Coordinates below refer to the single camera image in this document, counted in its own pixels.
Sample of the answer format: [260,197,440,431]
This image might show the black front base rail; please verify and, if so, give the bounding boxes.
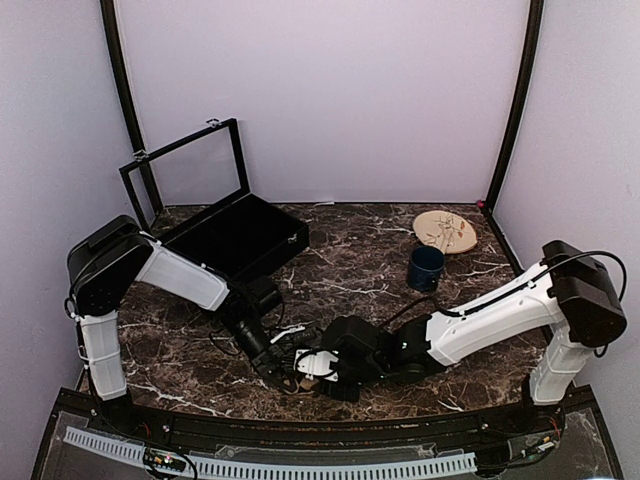
[49,387,596,451]

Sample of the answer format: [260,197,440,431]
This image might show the brown argyle sock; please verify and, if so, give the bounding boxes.
[282,373,319,395]

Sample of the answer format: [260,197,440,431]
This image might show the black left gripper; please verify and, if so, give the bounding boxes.
[221,316,297,393]

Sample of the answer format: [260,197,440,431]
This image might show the black storage box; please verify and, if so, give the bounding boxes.
[160,194,309,282]

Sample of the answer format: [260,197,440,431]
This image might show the black box glass lid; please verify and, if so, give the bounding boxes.
[119,118,250,231]

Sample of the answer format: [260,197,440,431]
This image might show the black frame post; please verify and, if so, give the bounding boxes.
[99,0,146,162]
[484,0,545,215]

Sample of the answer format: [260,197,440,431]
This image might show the left black frame post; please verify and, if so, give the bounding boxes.
[99,0,146,162]

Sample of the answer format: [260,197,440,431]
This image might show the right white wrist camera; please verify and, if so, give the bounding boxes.
[293,349,339,382]

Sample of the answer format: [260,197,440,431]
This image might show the white slotted cable duct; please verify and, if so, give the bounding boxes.
[63,427,478,479]

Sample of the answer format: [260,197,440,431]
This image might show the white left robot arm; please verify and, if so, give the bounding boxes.
[65,215,297,436]

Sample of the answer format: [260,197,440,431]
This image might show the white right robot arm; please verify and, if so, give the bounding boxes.
[295,240,627,434]

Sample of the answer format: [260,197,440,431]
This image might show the dark blue cup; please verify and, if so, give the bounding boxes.
[407,245,445,293]

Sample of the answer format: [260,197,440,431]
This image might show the right black frame post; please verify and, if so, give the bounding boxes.
[484,0,545,215]

